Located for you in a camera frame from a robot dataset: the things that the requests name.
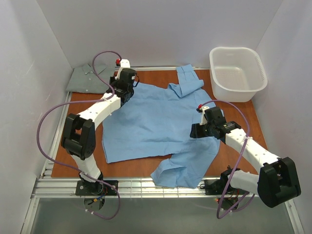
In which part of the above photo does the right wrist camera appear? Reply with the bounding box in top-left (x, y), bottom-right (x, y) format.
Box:
top-left (196, 104), bottom-right (210, 125)

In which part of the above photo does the white plastic basket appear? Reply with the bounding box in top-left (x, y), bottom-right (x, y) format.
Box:
top-left (209, 47), bottom-right (268, 102)

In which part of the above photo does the folded grey shirt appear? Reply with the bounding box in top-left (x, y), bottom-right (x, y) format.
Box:
top-left (66, 64), bottom-right (115, 94)

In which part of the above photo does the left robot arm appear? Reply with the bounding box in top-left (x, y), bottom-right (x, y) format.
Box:
top-left (61, 68), bottom-right (137, 193)

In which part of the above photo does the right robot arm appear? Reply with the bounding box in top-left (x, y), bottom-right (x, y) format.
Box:
top-left (190, 105), bottom-right (301, 208)

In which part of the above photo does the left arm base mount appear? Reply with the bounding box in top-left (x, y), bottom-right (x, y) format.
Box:
top-left (75, 180), bottom-right (118, 196)

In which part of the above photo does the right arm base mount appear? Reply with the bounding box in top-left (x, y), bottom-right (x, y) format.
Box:
top-left (199, 179), bottom-right (225, 195)

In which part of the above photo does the light blue long sleeve shirt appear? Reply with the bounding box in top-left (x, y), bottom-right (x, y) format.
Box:
top-left (102, 65), bottom-right (220, 188)

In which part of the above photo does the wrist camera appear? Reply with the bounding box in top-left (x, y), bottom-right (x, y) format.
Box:
top-left (115, 58), bottom-right (131, 79)
top-left (196, 104), bottom-right (210, 125)

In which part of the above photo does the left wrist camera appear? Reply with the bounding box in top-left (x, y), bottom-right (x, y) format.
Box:
top-left (115, 58), bottom-right (131, 79)

